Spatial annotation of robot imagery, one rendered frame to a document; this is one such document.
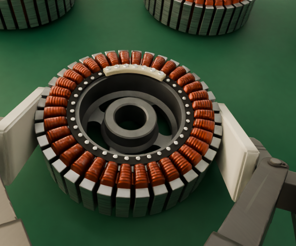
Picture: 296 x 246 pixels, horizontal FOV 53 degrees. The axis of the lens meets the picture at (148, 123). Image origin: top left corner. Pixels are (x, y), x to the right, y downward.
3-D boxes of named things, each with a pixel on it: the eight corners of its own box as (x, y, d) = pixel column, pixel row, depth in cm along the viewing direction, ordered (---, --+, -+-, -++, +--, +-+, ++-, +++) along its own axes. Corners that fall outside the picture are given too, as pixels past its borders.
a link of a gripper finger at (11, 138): (10, 187, 14) (-6, 186, 14) (50, 128, 21) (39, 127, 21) (5, 131, 13) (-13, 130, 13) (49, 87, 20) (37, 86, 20)
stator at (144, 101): (217, 226, 17) (238, 202, 14) (23, 213, 17) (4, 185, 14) (202, 88, 24) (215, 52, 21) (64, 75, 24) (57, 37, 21)
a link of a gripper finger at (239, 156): (245, 151, 14) (261, 152, 14) (214, 102, 20) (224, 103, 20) (232, 203, 15) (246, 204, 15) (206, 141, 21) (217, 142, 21)
